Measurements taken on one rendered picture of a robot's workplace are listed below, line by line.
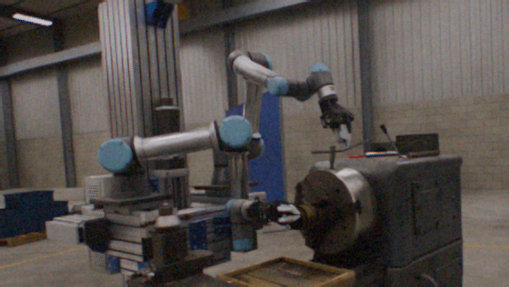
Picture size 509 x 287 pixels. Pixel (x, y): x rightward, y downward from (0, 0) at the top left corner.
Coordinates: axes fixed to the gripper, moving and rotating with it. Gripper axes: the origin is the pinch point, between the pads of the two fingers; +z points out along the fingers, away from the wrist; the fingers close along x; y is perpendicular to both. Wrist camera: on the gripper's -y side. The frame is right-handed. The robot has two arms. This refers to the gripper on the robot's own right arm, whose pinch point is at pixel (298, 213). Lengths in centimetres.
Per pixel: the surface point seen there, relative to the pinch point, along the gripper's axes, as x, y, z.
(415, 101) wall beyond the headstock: 132, -920, -483
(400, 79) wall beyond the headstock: 197, -915, -526
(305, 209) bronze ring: 1.1, -3.8, -0.4
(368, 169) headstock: 12.7, -31.8, 6.0
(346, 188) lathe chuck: 7.3, -15.3, 8.6
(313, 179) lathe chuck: 10.2, -15.3, -7.4
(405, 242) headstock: -14.3, -35.7, 18.6
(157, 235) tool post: 0.1, 44.0, -10.2
